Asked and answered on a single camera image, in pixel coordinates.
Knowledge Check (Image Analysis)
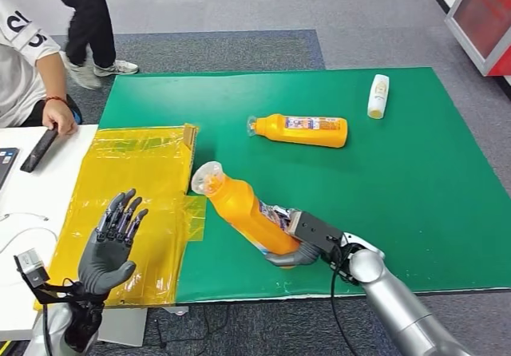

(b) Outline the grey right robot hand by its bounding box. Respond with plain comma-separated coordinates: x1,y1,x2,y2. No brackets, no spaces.
264,204,322,268

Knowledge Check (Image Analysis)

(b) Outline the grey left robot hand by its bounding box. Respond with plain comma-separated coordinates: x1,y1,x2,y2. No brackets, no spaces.
78,188,149,298

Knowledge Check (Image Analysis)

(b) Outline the person's hand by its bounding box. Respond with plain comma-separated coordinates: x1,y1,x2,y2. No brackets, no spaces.
42,99,78,136

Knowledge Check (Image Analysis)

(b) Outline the black smartphone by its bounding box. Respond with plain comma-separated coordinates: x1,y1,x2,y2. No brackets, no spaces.
20,126,60,174

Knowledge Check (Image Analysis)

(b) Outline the orange bottle with clear cap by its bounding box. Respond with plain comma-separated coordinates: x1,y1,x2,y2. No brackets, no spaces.
246,113,348,149
190,160,300,257

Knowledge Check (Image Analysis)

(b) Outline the small white bottle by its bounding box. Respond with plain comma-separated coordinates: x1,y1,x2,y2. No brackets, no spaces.
366,73,390,121

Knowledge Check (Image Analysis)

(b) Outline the seated person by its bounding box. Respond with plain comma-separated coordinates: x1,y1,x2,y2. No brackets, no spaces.
0,0,82,136

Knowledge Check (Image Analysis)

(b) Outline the walking person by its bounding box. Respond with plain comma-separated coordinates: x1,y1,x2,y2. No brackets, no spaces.
41,0,140,91

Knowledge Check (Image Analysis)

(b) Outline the yellow plastic-wrapped flat cardboard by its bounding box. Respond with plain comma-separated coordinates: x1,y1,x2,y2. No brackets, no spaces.
32,123,208,310

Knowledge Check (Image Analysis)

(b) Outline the green table mat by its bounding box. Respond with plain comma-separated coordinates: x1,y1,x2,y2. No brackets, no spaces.
97,66,511,306

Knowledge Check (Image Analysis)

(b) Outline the red and white display stand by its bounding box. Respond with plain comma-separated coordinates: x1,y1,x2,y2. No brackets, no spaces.
444,0,511,77

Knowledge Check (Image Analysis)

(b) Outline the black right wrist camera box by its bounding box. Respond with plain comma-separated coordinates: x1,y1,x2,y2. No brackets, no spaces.
286,211,345,262

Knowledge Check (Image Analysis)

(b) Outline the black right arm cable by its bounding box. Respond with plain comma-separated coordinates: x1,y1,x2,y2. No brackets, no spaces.
330,245,362,356

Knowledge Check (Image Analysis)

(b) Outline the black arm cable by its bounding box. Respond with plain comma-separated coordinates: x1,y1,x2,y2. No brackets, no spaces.
42,306,52,356
330,245,362,356

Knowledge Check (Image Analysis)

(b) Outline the white table base plate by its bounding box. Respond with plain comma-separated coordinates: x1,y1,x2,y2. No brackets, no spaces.
95,307,148,348

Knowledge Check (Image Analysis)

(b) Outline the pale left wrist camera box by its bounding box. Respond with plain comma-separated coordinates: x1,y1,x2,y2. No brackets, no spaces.
14,248,51,290

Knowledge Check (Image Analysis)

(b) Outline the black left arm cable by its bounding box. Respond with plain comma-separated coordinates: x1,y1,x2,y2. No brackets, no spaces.
42,306,52,356

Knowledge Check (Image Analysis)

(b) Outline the black floor cable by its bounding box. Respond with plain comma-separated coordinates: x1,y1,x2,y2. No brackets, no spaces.
154,304,230,350

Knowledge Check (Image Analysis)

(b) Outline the thin white cable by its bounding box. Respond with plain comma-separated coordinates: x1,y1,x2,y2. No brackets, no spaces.
0,213,58,286

